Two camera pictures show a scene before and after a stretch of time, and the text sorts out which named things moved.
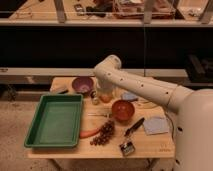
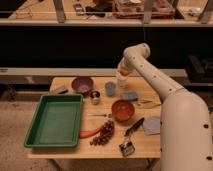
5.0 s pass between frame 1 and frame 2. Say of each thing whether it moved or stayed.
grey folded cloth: stayed
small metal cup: stayed
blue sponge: stayed
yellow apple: moved
